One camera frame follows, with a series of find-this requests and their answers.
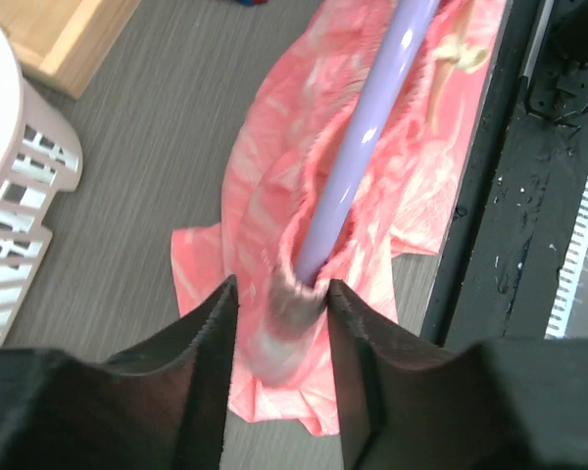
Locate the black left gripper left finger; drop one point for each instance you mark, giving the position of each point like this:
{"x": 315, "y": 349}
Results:
{"x": 160, "y": 404}

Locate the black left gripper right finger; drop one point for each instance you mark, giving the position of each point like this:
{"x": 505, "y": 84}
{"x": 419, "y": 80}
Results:
{"x": 404, "y": 403}

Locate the pink patterned shorts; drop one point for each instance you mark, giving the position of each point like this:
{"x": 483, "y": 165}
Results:
{"x": 281, "y": 159}

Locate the lilac plastic hanger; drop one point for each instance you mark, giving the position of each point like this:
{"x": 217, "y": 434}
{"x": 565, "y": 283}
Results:
{"x": 383, "y": 85}

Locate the comic print shorts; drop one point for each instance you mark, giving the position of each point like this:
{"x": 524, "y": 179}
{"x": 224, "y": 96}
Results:
{"x": 251, "y": 2}

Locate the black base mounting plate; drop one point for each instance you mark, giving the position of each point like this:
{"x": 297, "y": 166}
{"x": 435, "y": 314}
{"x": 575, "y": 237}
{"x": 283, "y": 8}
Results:
{"x": 523, "y": 181}

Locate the white plastic laundry basket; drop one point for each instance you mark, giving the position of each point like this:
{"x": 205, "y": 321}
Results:
{"x": 40, "y": 156}

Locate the wooden clothes rack stand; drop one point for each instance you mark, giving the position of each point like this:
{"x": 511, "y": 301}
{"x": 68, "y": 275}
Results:
{"x": 62, "y": 44}

